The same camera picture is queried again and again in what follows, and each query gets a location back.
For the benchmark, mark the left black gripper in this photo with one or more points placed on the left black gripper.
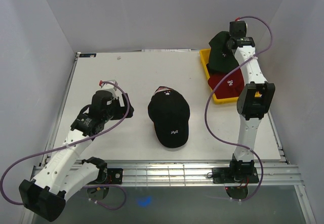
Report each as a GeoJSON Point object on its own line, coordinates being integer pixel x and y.
{"type": "Point", "coordinates": [121, 109]}

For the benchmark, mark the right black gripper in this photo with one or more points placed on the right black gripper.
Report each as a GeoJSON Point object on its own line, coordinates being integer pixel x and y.
{"type": "Point", "coordinates": [230, 37]}

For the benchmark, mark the dark green baseball cap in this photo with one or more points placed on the dark green baseball cap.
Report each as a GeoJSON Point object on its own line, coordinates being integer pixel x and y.
{"type": "Point", "coordinates": [221, 58]}

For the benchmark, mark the pink baseball cap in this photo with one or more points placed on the pink baseball cap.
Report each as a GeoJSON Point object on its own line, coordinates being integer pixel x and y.
{"type": "Point", "coordinates": [162, 89]}

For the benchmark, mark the black baseball cap white logo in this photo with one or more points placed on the black baseball cap white logo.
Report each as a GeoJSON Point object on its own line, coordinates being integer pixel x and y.
{"type": "Point", "coordinates": [170, 113]}

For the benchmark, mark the red baseball cap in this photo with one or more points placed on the red baseball cap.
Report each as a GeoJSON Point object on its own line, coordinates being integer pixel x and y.
{"type": "Point", "coordinates": [231, 87]}

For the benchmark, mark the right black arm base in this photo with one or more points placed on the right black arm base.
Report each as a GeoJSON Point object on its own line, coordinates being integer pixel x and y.
{"type": "Point", "coordinates": [223, 175]}

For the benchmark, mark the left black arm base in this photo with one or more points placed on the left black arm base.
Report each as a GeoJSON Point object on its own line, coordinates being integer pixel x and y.
{"type": "Point", "coordinates": [109, 176]}

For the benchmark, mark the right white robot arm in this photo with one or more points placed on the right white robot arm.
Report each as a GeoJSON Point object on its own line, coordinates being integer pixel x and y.
{"type": "Point", "coordinates": [252, 104]}

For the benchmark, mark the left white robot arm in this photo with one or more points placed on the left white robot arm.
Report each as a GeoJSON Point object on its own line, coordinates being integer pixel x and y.
{"type": "Point", "coordinates": [47, 193]}

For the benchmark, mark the blue label sticker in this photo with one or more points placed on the blue label sticker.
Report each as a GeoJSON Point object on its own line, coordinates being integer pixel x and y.
{"type": "Point", "coordinates": [87, 55]}

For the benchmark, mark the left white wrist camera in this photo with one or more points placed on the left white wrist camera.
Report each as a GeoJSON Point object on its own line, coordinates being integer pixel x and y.
{"type": "Point", "coordinates": [109, 85]}

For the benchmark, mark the aluminium frame rail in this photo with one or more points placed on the aluminium frame rail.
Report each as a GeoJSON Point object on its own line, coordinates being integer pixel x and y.
{"type": "Point", "coordinates": [190, 174]}

